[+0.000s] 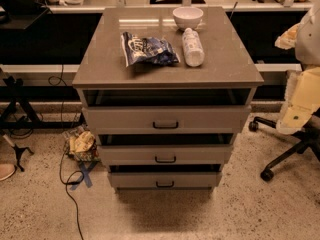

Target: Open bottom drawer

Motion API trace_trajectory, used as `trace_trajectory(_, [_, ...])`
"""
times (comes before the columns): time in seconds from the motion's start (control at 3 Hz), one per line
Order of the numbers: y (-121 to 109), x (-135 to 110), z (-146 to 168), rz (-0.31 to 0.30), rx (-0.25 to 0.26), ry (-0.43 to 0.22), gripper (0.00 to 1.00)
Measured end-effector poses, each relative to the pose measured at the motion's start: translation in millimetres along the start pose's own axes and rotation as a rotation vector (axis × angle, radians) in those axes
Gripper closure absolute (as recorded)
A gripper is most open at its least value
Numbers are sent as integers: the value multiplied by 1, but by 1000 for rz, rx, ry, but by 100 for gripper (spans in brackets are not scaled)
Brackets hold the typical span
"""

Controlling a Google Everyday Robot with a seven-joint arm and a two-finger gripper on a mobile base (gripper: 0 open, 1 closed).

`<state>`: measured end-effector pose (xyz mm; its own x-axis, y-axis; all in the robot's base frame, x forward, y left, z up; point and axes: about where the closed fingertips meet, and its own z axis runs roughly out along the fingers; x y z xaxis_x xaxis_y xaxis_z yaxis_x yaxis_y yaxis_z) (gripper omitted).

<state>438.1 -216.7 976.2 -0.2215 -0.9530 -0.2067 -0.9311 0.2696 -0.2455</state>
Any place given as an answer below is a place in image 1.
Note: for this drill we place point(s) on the grey bottom drawer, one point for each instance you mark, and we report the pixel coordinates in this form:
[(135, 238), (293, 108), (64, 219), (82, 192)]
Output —
[(164, 180)]

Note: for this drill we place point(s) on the grey drawer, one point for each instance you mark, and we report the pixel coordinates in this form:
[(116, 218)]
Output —
[(166, 119), (164, 180), (165, 154)]

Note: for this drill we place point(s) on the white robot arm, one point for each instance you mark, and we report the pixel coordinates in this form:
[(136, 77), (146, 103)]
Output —
[(302, 95)]

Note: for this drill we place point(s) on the grey drawer cabinet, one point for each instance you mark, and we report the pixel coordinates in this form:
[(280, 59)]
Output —
[(227, 77)]

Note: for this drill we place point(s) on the grey top drawer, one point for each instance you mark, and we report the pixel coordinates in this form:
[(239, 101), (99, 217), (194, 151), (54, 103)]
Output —
[(166, 119)]

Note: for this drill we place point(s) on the grey middle drawer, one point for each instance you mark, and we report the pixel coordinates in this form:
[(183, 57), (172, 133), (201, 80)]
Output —
[(165, 154)]

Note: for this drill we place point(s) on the blue chip bag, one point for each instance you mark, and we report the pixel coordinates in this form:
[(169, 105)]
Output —
[(147, 50)]

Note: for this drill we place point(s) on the white plastic bottle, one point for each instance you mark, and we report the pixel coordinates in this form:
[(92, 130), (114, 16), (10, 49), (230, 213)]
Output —
[(192, 48)]

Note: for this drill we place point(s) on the blue tape cross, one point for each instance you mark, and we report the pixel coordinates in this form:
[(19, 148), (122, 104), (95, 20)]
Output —
[(85, 169)]

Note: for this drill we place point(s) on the white bowl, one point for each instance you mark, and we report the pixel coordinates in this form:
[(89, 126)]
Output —
[(187, 17)]

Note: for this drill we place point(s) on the black tripod stand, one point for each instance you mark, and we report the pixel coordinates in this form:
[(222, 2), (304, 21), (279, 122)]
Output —
[(18, 150)]

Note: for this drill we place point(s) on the black table frame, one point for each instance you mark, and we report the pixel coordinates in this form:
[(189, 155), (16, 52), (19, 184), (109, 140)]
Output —
[(19, 114)]

